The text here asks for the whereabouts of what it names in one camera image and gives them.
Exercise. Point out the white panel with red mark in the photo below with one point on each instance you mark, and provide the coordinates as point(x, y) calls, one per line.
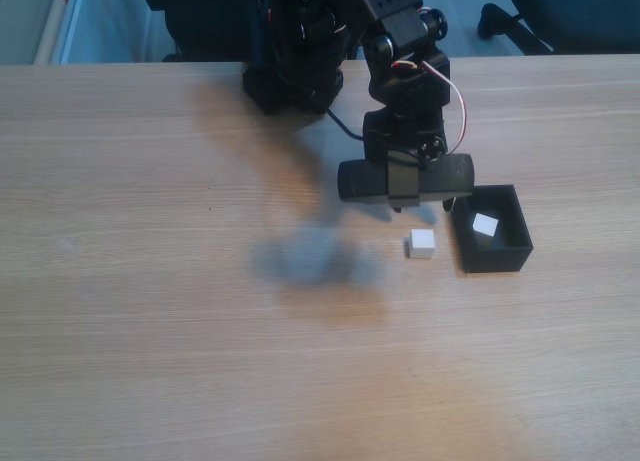
point(60, 26)

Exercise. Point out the black office chair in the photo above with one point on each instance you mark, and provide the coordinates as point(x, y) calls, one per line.
point(200, 16)

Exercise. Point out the white cube block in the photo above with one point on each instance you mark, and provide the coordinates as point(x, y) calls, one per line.
point(485, 225)
point(421, 244)

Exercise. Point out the black open box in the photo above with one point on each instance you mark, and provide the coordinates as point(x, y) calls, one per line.
point(495, 258)

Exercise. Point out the black oval camera box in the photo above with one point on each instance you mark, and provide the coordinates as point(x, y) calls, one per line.
point(365, 181)

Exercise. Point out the dark blue office chair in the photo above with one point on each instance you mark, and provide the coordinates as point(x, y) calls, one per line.
point(575, 11)

